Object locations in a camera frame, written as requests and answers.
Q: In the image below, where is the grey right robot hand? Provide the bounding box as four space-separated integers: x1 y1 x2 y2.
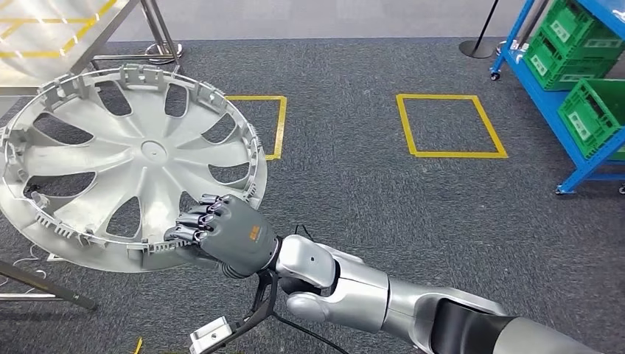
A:
163 193 283 276

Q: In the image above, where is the grey plastic wheel cover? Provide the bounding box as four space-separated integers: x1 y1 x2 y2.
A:
0 63 268 274

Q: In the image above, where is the blue steel shelf rack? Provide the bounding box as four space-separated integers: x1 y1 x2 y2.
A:
489 0 625 196

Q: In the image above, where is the chrome round stanchion base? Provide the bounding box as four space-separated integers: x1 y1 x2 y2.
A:
144 41 185 66

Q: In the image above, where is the green plastic crate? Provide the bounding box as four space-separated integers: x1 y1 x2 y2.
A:
539 0 625 50
523 36 617 92
558 77 625 160

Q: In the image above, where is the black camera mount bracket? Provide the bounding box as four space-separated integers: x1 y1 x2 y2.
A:
205 271 280 354

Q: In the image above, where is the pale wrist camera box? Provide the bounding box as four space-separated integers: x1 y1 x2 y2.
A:
189 316 234 354

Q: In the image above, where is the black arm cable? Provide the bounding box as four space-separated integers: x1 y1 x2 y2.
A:
270 312 350 354

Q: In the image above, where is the black stanchion post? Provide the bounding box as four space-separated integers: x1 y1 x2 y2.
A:
458 0 501 60

